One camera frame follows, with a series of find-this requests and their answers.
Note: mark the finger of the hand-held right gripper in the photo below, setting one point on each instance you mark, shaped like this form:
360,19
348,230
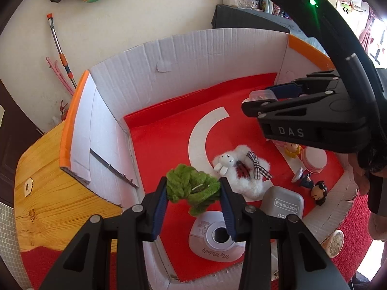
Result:
272,107
284,89

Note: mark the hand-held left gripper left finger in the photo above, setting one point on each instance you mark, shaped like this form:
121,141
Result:
160,205

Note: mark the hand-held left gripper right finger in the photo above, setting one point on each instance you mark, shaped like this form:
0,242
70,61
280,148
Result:
226,208

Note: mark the small clear plastic box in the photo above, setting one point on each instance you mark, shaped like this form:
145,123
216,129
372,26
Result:
261,95

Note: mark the green yarn bundle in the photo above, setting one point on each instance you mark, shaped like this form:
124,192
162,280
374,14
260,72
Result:
187,184

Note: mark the yellow-haired pink figurine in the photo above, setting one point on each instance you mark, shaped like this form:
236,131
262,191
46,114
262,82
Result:
291,150

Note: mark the grey eyeshadow case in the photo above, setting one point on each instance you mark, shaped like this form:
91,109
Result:
281,199

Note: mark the black-haired figurine with suction base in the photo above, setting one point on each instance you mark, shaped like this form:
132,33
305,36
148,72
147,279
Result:
320,191

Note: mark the white and orange cardboard box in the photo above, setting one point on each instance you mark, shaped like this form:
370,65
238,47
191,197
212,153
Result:
181,60

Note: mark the person's right hand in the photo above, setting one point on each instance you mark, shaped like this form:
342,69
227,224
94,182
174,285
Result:
359,181

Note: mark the white fluffy bunny plush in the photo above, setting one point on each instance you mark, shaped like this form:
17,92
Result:
257,188

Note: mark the white round device with hole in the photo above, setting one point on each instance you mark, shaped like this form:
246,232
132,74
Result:
201,238

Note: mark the round clear container pink lid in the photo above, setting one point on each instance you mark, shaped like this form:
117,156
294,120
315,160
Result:
316,160

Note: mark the red bag with white print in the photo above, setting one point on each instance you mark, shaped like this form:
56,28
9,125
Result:
169,133

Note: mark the table with dark cloth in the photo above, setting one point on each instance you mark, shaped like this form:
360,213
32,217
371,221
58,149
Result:
242,18

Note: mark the row of small bottles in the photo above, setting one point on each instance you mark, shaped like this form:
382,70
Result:
275,6

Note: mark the clear glass cup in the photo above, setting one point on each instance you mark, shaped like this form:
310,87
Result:
246,3

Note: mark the pink curtain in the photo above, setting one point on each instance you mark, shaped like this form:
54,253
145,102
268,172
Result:
367,33

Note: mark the round glitter jar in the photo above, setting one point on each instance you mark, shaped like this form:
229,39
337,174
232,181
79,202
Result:
335,243

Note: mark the red knit mat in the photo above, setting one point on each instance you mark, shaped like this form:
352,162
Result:
353,232

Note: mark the dark brown door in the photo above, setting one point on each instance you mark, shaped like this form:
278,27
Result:
15,133

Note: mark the pink hanger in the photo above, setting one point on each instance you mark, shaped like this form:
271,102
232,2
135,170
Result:
60,75

